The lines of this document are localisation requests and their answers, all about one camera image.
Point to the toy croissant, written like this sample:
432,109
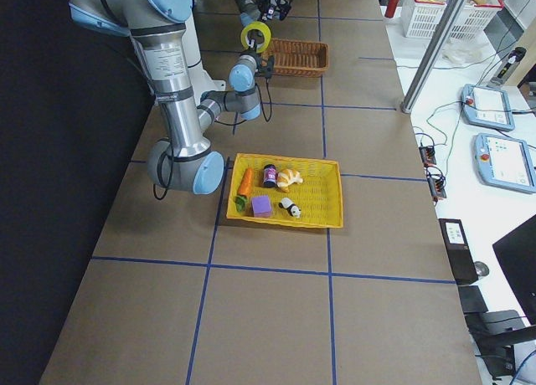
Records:
286,177

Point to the small purple can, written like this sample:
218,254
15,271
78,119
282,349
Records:
269,176

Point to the yellow tape roll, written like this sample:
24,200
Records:
264,32

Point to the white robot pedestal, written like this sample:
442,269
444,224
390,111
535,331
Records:
200,79

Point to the white plastic crate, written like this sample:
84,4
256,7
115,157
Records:
419,18

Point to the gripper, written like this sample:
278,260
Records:
266,2
252,48

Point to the toy panda figure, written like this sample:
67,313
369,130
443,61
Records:
292,209

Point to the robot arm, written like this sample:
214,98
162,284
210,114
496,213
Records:
249,11
164,37

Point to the orange toy carrot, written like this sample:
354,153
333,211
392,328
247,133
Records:
244,191

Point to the yellow woven basket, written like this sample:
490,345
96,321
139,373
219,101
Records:
320,197

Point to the purple foam cube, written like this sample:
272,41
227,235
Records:
261,206

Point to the aluminium frame post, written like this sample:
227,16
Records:
439,38

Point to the black monitor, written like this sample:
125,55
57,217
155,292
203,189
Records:
515,253

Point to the near teach pendant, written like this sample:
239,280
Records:
504,162

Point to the black box device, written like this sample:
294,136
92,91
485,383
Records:
458,252

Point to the far teach pendant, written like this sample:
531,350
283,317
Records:
487,107

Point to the teach pendant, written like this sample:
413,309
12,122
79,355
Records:
487,107
504,162

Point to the black computer mouse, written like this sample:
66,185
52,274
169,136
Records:
481,269

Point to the brown wicker basket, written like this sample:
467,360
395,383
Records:
298,58

